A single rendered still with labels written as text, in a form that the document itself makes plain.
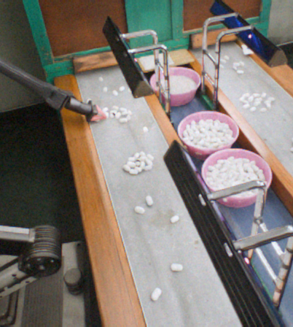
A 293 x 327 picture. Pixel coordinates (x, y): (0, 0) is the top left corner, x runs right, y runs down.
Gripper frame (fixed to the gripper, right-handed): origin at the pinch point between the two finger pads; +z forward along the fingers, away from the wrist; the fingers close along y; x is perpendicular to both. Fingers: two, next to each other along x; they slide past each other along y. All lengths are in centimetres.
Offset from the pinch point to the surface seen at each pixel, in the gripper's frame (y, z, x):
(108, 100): 15.8, 4.9, -1.2
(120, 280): -85, -11, 6
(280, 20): 134, 167, -82
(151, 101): 2.5, 18.4, -15.8
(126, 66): -13.9, -12.4, -32.3
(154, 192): -52, 7, -5
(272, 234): -106, -7, -43
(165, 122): -15.4, 18.9, -16.6
